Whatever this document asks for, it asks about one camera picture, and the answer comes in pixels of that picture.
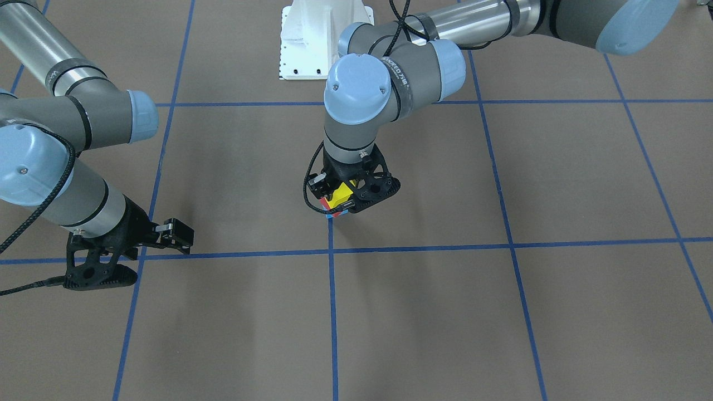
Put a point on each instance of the yellow block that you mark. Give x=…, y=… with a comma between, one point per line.
x=340, y=196

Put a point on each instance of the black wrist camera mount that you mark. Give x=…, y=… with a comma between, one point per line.
x=92, y=263

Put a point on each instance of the white pedestal column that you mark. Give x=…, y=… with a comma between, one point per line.
x=309, y=35

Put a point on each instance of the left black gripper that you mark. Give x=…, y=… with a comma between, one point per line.
x=336, y=169

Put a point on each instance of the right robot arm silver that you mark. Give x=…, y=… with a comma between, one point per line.
x=43, y=138

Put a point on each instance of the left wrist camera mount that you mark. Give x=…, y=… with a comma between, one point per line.
x=374, y=181

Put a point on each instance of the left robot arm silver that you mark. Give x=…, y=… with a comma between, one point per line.
x=384, y=73

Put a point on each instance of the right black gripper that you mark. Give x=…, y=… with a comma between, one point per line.
x=129, y=224

